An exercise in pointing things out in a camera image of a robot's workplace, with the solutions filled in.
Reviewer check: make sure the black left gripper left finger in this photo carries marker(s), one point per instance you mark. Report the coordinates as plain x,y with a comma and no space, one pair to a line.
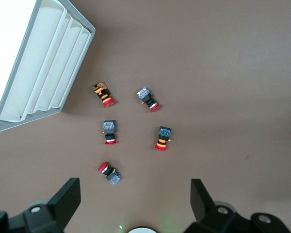
63,204

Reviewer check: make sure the brown table cover sheet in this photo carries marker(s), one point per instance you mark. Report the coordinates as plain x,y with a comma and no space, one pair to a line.
208,72

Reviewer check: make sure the white stepped storage rack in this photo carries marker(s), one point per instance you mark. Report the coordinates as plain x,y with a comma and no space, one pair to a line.
51,60

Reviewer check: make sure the red button orange contact block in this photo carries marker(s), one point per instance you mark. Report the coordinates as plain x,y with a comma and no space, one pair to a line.
103,94

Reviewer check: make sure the red button orange striped collar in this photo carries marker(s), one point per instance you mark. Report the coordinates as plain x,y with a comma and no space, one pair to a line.
163,138

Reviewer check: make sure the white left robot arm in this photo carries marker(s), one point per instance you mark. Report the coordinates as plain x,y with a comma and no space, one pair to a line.
141,230

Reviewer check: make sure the red mushroom button grey block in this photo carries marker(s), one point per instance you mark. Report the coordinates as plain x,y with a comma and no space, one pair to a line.
148,99
109,172
109,132

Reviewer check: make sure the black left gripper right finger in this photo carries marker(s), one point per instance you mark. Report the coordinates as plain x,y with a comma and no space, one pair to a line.
201,204

